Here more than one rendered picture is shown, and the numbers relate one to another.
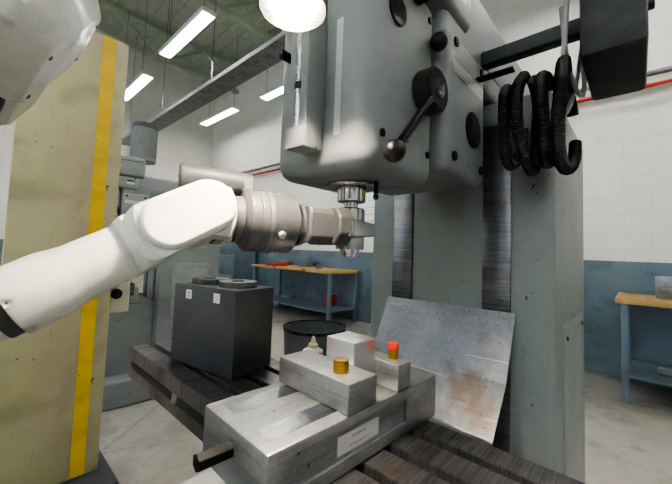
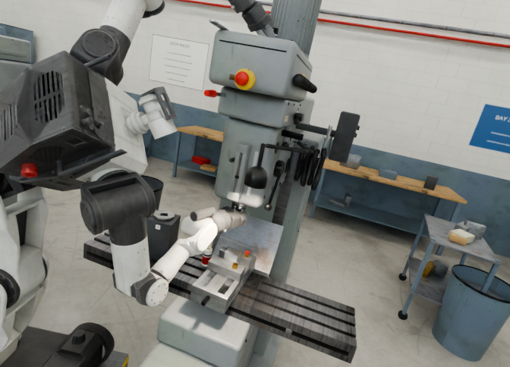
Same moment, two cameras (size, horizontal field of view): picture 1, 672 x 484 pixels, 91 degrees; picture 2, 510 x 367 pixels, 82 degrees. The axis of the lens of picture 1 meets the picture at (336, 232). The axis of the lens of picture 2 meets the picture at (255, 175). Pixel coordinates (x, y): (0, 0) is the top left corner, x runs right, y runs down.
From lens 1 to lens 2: 0.87 m
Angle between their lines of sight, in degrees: 35
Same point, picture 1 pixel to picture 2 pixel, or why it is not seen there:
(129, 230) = (192, 248)
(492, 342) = (273, 236)
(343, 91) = not seen: hidden behind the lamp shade
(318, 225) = (234, 223)
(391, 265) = not seen: hidden behind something
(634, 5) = (346, 151)
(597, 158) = (337, 69)
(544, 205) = (303, 189)
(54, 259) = (174, 262)
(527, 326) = (287, 231)
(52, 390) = not seen: outside the picture
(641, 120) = (366, 50)
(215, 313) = (156, 233)
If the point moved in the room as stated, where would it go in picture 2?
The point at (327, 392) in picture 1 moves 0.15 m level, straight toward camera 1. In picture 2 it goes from (231, 274) to (246, 299)
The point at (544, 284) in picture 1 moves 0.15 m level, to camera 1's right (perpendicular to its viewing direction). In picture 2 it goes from (296, 218) to (318, 217)
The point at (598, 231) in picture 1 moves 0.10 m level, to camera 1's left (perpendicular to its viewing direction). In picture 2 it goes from (324, 118) to (319, 117)
